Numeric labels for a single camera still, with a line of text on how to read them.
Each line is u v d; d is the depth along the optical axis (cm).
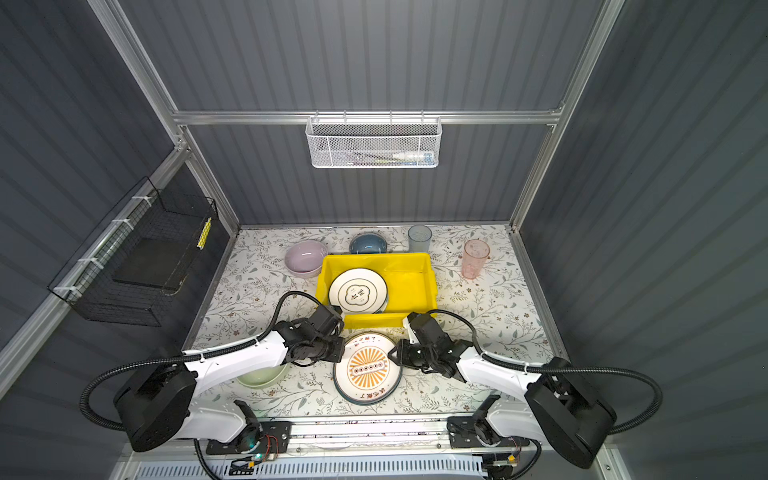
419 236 102
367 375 81
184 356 46
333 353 75
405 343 75
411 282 103
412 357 75
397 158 91
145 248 76
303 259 107
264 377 77
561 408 42
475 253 90
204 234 83
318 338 67
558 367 46
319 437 75
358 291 99
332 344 76
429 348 66
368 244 112
